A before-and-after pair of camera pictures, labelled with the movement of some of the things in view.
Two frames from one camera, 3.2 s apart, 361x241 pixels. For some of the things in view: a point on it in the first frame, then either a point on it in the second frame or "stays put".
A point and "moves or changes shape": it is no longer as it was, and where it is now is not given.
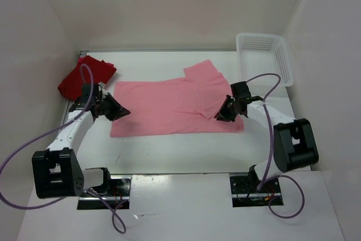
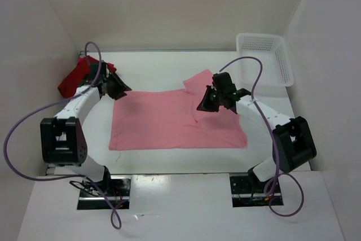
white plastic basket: (264, 53) stays put
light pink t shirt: (176, 105) moves or changes shape
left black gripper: (119, 111) to (122, 87)
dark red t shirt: (89, 70) stays put
